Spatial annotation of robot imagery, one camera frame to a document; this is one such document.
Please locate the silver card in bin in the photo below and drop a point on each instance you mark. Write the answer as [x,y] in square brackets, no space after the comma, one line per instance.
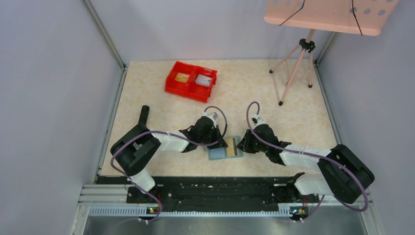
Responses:
[203,80]

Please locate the pink tripod stand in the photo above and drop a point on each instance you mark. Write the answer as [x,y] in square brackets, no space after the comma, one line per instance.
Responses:
[307,46]

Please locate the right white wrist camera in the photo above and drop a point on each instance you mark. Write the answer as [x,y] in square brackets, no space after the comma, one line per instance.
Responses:
[258,121]

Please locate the red two-compartment bin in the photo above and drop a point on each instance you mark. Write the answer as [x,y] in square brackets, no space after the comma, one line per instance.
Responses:
[190,89]

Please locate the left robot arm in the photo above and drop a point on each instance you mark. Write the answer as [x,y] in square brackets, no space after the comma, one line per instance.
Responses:
[136,148]

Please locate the pink perforated tray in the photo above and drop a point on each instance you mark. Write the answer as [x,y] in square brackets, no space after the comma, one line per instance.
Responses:
[363,17]

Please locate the green card holder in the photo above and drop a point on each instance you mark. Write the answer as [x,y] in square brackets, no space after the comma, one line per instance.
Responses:
[240,153]

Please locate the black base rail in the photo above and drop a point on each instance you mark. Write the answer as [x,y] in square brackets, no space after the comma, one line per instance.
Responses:
[215,194]

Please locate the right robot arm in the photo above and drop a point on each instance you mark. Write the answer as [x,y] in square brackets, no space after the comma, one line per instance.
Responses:
[338,171]

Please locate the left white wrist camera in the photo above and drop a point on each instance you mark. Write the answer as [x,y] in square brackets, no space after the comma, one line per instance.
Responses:
[212,116]

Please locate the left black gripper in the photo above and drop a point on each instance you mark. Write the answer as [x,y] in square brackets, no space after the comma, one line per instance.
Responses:
[216,141]

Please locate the blue credit card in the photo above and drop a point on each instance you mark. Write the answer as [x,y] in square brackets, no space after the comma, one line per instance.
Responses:
[217,154]

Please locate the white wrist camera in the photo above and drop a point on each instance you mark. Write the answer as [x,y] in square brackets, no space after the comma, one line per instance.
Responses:
[258,121]
[212,116]

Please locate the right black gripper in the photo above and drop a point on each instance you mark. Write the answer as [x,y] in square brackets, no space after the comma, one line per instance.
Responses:
[246,143]

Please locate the gold card in bin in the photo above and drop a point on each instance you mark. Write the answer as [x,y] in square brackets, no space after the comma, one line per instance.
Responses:
[182,77]

